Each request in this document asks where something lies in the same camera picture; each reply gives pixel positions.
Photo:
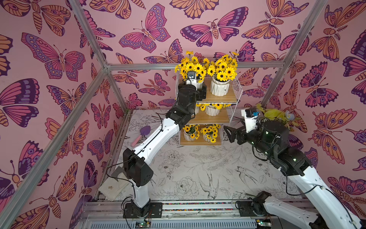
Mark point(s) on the sunflower pot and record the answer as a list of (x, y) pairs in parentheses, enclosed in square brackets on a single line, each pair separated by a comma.
[(211, 133), (200, 107), (192, 63), (214, 109), (222, 71), (191, 132)]

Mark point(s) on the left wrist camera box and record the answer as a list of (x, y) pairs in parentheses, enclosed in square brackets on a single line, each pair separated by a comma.
[(191, 79)]

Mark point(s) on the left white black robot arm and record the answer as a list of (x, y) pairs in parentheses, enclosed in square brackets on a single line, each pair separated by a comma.
[(136, 161)]

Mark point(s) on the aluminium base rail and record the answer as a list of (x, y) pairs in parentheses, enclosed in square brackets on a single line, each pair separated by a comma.
[(195, 214)]

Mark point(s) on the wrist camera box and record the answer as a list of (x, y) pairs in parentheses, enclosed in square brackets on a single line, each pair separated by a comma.
[(191, 79), (250, 116)]

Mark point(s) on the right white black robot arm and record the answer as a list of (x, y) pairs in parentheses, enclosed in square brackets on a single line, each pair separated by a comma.
[(271, 139)]

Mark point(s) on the green striped leafy plant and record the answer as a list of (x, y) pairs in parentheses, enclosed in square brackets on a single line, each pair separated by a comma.
[(284, 117)]

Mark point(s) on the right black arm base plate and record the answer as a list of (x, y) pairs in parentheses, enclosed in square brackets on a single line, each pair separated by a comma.
[(250, 208)]

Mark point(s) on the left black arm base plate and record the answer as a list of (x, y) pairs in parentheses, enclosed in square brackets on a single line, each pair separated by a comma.
[(150, 210)]

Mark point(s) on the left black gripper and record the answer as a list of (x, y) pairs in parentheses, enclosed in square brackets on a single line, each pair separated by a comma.
[(201, 95)]

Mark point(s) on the white wire wooden shelf rack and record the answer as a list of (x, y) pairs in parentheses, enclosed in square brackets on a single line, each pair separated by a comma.
[(223, 118)]

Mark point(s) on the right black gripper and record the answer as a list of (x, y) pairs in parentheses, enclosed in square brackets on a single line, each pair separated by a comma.
[(241, 136)]

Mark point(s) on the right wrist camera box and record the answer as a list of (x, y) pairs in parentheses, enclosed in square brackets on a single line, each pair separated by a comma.
[(250, 116)]

